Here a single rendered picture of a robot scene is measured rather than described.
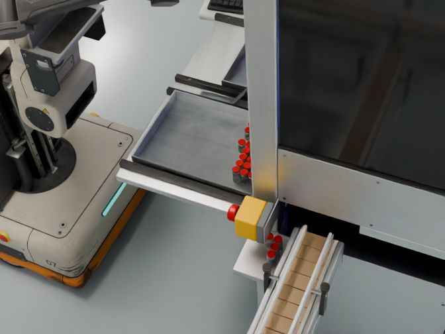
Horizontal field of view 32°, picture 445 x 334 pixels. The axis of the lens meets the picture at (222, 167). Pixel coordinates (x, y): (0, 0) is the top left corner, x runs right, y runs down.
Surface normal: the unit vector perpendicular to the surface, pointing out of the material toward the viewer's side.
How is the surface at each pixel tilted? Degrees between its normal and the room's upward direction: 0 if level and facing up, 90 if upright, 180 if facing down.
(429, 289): 90
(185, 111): 0
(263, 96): 90
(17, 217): 0
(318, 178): 90
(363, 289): 90
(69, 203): 0
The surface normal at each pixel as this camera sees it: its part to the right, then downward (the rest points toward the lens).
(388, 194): -0.40, 0.73
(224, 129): -0.06, -0.62
